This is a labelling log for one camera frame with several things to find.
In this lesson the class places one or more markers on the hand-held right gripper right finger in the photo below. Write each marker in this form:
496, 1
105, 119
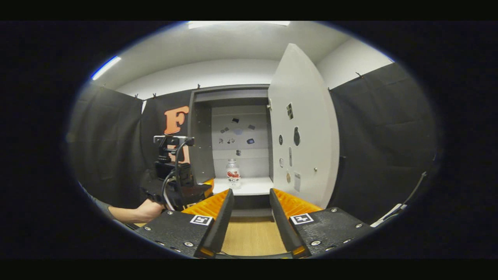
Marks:
282, 229

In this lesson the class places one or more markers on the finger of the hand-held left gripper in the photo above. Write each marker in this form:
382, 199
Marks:
200, 192

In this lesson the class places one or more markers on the clear plastic bottle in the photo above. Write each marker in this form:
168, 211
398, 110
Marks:
233, 179

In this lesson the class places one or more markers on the white cabinet door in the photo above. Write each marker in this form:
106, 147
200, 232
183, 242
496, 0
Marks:
307, 116

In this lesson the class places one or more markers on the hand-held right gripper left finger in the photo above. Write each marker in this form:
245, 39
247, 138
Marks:
221, 229

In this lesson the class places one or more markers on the white cabinet shelf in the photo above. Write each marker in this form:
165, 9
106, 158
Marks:
253, 186

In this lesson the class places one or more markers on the ceiling light strip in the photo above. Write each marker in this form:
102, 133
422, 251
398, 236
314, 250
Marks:
237, 24
106, 68

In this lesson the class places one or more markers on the grey cabinet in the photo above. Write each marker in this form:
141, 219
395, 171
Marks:
202, 155

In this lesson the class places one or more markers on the black backdrop cloth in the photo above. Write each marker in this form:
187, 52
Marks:
381, 147

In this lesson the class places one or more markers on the metal door hinge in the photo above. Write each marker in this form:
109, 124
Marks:
269, 105

